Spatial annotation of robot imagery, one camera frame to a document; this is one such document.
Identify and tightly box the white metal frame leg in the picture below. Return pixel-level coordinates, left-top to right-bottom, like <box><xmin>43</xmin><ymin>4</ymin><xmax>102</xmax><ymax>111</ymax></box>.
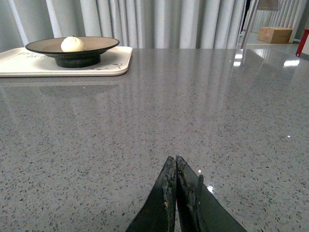
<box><xmin>237</xmin><ymin>0</ymin><xmax>260</xmax><ymax>49</ymax></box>

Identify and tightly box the white bear tray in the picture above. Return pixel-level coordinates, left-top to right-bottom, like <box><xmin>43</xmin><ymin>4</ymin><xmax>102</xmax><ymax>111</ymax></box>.
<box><xmin>0</xmin><ymin>46</ymin><xmax>133</xmax><ymax>78</ymax></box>

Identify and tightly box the brown cardboard box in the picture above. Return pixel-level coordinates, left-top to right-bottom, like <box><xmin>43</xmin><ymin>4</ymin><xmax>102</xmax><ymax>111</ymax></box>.
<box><xmin>257</xmin><ymin>27</ymin><xmax>293</xmax><ymax>44</ymax></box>

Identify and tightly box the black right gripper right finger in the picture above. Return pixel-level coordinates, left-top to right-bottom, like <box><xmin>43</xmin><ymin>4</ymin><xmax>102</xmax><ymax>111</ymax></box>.
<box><xmin>176</xmin><ymin>156</ymin><xmax>246</xmax><ymax>232</ymax></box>

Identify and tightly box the grey curtain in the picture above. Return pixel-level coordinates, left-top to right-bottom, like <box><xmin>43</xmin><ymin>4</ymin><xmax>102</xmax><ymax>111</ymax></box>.
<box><xmin>0</xmin><ymin>0</ymin><xmax>245</xmax><ymax>51</ymax></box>

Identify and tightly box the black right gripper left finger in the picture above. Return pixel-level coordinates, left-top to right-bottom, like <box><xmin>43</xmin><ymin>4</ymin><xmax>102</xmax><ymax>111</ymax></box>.
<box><xmin>126</xmin><ymin>157</ymin><xmax>177</xmax><ymax>232</ymax></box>

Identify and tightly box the white steamed bun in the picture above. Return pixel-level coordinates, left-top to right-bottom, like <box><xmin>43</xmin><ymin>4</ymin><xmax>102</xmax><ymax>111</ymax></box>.
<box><xmin>60</xmin><ymin>36</ymin><xmax>85</xmax><ymax>52</ymax></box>

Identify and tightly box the red metal stand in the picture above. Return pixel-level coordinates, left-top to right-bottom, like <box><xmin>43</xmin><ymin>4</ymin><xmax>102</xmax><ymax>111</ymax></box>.
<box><xmin>295</xmin><ymin>29</ymin><xmax>309</xmax><ymax>57</ymax></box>

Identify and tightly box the brown plate with black rim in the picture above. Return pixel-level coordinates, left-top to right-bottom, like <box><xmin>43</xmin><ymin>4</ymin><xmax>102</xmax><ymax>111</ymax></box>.
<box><xmin>26</xmin><ymin>36</ymin><xmax>120</xmax><ymax>68</ymax></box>

